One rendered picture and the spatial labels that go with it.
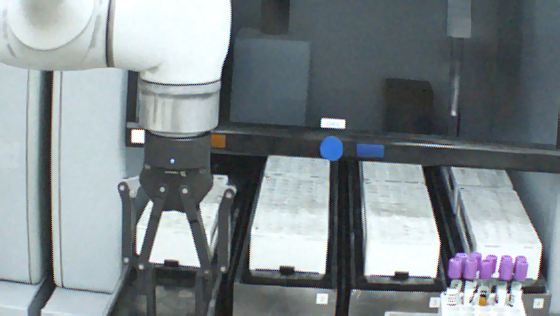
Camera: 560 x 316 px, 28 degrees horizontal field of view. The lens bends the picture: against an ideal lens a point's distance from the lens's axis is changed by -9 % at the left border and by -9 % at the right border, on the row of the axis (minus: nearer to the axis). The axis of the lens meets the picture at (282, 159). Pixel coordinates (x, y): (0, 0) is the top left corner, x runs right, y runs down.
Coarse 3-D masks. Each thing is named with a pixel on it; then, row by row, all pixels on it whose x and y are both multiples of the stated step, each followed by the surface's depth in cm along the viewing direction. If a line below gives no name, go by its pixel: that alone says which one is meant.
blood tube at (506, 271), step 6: (504, 264) 129; (510, 264) 128; (504, 270) 129; (510, 270) 129; (504, 276) 129; (510, 276) 129; (504, 282) 129; (498, 288) 130; (504, 288) 129; (498, 294) 130; (504, 294) 130; (498, 300) 130; (504, 300) 130; (498, 306) 130
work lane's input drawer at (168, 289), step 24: (168, 264) 158; (120, 288) 149; (168, 288) 154; (192, 288) 155; (216, 288) 155; (120, 312) 144; (144, 312) 145; (168, 312) 146; (192, 312) 146; (216, 312) 153
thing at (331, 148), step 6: (330, 138) 157; (336, 138) 158; (324, 144) 157; (330, 144) 157; (336, 144) 157; (342, 144) 158; (324, 150) 158; (330, 150) 158; (336, 150) 157; (342, 150) 158; (324, 156) 158; (330, 156) 158; (336, 156) 158
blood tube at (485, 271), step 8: (480, 264) 129; (488, 264) 129; (480, 272) 129; (488, 272) 129; (480, 280) 130; (488, 280) 129; (480, 288) 130; (488, 288) 130; (480, 296) 130; (480, 304) 130
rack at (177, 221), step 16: (224, 176) 186; (208, 208) 170; (144, 224) 161; (160, 224) 161; (176, 224) 162; (208, 224) 162; (160, 240) 159; (176, 240) 158; (192, 240) 158; (208, 240) 159; (160, 256) 159; (176, 256) 159; (192, 256) 159
